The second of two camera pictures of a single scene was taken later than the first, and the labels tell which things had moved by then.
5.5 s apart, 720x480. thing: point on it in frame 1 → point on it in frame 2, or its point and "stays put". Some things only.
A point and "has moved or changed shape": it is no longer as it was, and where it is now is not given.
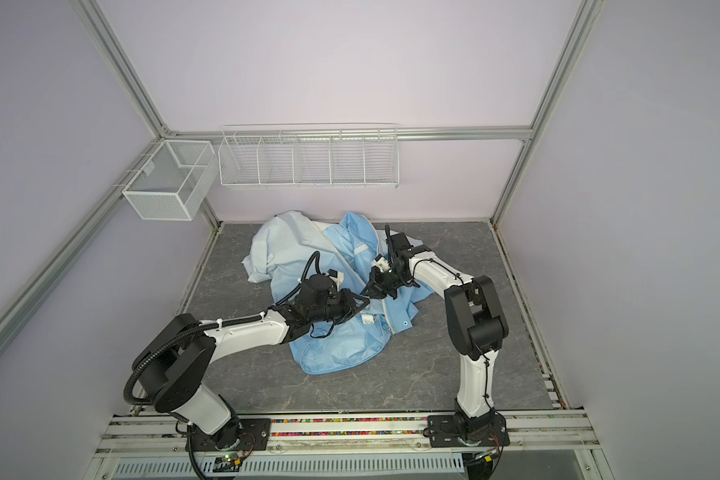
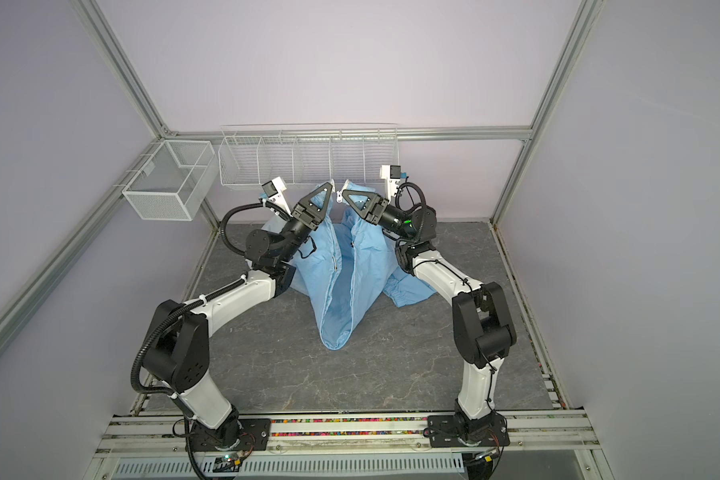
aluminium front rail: [168, 438] stays put
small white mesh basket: [172, 183] stays put
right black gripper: [375, 288] → [380, 213]
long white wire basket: [316, 155] stays put
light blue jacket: [278, 253] has moved or changed shape
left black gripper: [350, 301] → [310, 217]
